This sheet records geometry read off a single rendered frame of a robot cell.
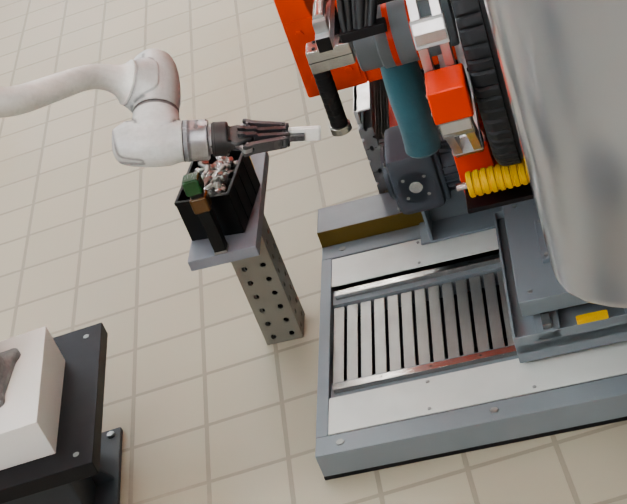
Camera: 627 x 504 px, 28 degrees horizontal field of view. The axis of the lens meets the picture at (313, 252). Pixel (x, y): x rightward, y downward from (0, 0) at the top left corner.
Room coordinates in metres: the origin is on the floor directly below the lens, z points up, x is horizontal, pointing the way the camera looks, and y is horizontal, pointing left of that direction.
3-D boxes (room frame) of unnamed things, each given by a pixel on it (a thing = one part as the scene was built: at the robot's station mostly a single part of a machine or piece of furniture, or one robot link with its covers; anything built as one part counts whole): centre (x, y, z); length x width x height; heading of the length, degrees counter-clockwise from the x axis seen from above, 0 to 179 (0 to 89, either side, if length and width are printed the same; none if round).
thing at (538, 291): (2.33, -0.58, 0.32); 0.40 x 0.30 x 0.28; 166
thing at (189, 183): (2.47, 0.20, 0.64); 0.04 x 0.04 x 0.04; 76
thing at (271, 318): (2.69, 0.14, 0.21); 0.10 x 0.10 x 0.42; 76
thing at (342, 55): (2.25, -0.18, 0.93); 0.09 x 0.05 x 0.05; 76
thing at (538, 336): (2.33, -0.58, 0.13); 0.50 x 0.36 x 0.10; 166
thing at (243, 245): (2.66, 0.15, 0.44); 0.43 x 0.17 x 0.03; 166
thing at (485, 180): (2.23, -0.48, 0.51); 0.29 x 0.06 x 0.06; 76
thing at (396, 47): (2.38, -0.35, 0.85); 0.21 x 0.14 x 0.14; 76
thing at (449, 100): (2.06, -0.35, 0.85); 0.09 x 0.08 x 0.07; 166
